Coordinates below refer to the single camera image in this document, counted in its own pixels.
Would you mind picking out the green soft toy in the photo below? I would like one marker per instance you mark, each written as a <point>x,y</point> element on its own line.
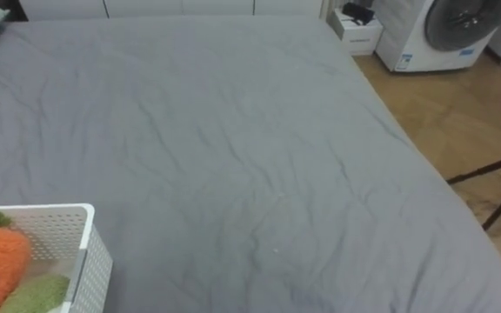
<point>37,295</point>

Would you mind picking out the black device on box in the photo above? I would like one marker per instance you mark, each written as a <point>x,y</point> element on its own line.
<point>358,13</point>

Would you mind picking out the grey bed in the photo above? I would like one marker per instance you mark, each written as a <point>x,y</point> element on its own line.
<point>233,165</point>

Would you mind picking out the white cardboard box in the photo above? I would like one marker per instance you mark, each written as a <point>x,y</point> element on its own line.
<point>357,37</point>

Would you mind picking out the white perforated plastic basket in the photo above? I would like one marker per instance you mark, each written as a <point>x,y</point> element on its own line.
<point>83,261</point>

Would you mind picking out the white washing machine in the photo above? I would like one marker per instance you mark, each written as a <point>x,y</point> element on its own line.
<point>433,35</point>

